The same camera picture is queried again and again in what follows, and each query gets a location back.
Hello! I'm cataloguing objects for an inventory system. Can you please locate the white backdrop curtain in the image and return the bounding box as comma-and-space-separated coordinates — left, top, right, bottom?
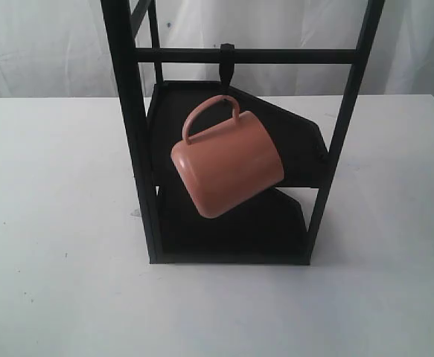
0, 1, 434, 97

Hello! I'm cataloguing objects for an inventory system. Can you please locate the terracotta orange mug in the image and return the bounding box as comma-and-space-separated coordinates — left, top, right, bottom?
170, 95, 284, 219

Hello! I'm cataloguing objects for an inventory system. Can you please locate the black metal shelf rack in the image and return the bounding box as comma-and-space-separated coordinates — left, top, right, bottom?
100, 1, 384, 266

